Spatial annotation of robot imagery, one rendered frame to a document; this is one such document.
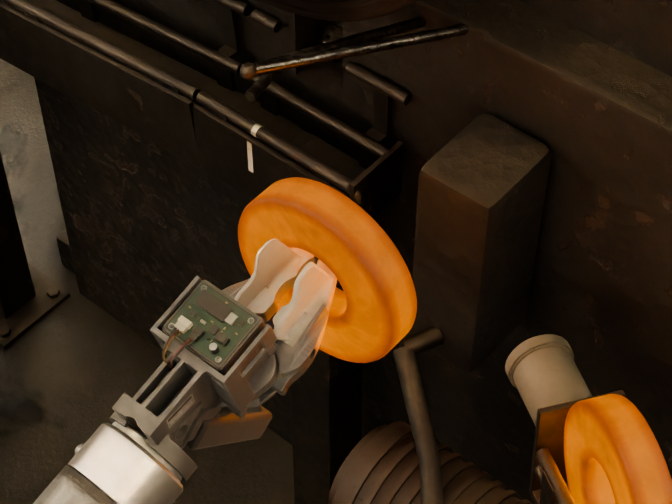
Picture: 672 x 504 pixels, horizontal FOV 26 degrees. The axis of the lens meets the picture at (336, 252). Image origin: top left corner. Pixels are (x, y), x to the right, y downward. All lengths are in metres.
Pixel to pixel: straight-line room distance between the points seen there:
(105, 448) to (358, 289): 0.22
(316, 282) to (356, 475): 0.35
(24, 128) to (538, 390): 1.41
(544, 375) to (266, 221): 0.29
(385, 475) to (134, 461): 0.40
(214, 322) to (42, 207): 1.33
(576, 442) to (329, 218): 0.28
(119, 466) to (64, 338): 1.15
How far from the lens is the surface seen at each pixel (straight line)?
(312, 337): 1.08
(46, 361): 2.14
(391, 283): 1.06
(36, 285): 2.22
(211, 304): 1.03
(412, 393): 1.34
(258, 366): 1.06
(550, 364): 1.24
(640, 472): 1.09
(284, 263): 1.09
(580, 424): 1.16
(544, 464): 1.21
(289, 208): 1.07
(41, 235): 2.29
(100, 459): 1.02
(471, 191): 1.22
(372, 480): 1.37
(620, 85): 1.22
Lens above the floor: 1.68
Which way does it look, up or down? 49 degrees down
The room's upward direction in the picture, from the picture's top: straight up
